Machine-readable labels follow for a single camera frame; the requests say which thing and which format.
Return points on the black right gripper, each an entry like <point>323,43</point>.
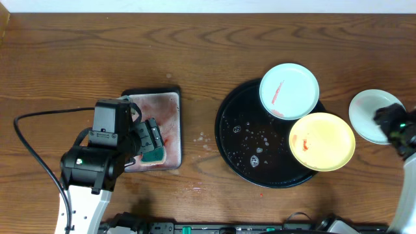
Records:
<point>387,115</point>

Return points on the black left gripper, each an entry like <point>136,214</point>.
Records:
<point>155,133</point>

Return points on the mint green plate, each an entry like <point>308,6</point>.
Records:
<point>289,91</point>
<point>362,110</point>

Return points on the green and yellow sponge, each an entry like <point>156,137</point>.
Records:
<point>157,156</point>

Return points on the yellow plate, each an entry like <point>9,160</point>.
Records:
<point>322,142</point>

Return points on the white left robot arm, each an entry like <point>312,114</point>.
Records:
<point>83,208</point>

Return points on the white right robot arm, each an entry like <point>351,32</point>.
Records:
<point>404,220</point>

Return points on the black rectangular soapy water tray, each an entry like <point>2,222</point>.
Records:
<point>160,126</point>

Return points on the round black serving tray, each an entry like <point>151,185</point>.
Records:
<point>254,143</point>

